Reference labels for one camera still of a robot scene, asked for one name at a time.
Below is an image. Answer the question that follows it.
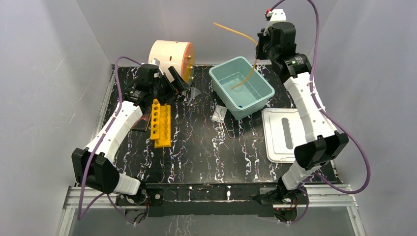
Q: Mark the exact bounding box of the yellow test tube rack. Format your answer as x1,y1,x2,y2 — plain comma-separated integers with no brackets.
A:
150,99,172,148

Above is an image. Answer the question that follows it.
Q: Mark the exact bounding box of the tan rubber tubing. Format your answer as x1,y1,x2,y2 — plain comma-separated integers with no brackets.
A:
213,22,258,89

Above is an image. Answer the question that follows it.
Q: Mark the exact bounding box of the small white plastic packet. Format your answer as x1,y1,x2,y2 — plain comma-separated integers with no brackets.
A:
211,105,228,123

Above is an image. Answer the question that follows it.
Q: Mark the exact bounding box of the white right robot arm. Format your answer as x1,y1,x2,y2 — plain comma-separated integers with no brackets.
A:
256,21,348,204

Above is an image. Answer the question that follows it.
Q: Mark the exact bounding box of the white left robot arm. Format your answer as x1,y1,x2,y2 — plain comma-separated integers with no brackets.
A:
71,63,189,205

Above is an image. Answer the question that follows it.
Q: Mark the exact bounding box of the clear plastic funnel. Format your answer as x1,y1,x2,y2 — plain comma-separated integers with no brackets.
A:
187,87,201,106

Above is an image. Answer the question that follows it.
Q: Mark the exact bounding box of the white cylindrical drum device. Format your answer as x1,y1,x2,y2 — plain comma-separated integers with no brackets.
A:
148,40,195,85

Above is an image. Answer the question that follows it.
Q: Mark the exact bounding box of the teal plastic bin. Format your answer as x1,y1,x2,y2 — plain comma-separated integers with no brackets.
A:
209,57,275,120

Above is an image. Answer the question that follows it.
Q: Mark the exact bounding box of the white bin lid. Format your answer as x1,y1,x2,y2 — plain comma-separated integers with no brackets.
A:
262,108,306,163

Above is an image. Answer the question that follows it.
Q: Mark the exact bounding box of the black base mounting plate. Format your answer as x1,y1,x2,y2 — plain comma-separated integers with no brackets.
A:
146,183,282,217

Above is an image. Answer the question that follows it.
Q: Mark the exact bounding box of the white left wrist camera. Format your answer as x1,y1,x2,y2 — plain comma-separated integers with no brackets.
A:
149,58,160,67

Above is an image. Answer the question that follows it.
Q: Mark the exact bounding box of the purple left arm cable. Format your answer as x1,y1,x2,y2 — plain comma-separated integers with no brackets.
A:
77,56,144,225

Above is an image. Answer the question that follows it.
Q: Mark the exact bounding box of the aluminium frame rail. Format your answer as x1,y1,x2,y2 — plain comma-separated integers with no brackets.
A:
83,184,357,209

